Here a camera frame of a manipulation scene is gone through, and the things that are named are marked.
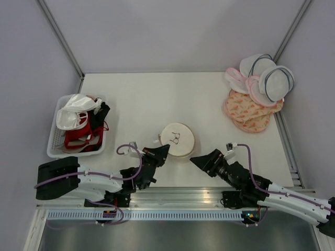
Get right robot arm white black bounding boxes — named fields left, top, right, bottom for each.
left=193, top=149, right=334, bottom=238

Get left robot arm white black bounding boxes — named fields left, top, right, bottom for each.
left=34, top=143, right=170, bottom=207

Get aluminium table edge rail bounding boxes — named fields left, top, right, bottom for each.
left=36, top=187, right=317, bottom=209

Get right side aluminium rail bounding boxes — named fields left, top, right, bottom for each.
left=274, top=111, right=305, bottom=189

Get orange floral bag lower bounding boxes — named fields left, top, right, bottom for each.
left=232, top=115, right=270, bottom=133

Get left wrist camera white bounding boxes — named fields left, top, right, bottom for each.
left=128, top=141, right=138, bottom=151

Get white blue-trim mesh bag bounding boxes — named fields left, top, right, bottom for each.
left=239, top=53, right=276, bottom=78
left=259, top=65, right=295, bottom=102

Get white pink-trim mesh bag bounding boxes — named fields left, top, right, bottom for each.
left=225, top=67, right=249, bottom=94
left=245, top=75, right=277, bottom=107

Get aluminium frame post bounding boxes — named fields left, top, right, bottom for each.
left=273, top=0, right=314, bottom=63
left=36, top=0, right=85, bottom=80

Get black bra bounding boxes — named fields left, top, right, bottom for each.
left=88, top=102, right=110, bottom=131

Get white pink-trim mesh bag left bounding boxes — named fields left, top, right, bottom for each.
left=225, top=67, right=249, bottom=94

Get right aluminium frame post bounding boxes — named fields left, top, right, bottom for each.
left=273, top=0, right=314, bottom=63

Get white blue-trim mesh bag rear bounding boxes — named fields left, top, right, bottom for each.
left=239, top=53, right=276, bottom=78

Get round beige mesh laundry bag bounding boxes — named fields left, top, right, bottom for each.
left=158, top=122, right=196, bottom=158

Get white blue-trim mesh bag front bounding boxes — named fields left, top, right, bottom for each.
left=259, top=65, right=295, bottom=102

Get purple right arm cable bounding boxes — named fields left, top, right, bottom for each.
left=235, top=143, right=333, bottom=211

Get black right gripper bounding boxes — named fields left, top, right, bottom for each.
left=189, top=149, right=240, bottom=190

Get white pink-trim mesh bag right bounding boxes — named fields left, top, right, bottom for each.
left=245, top=75, right=277, bottom=107

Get white plastic basket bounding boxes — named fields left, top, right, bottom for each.
left=47, top=94, right=106, bottom=158

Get white slotted cable duct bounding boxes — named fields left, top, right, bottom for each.
left=47, top=210, right=243, bottom=221

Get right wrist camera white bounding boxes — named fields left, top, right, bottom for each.
left=225, top=142, right=238, bottom=160

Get left aluminium frame post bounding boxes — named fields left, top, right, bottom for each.
left=36, top=0, right=85, bottom=80

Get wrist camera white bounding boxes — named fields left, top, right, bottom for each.
left=225, top=142, right=238, bottom=160
left=128, top=141, right=138, bottom=151

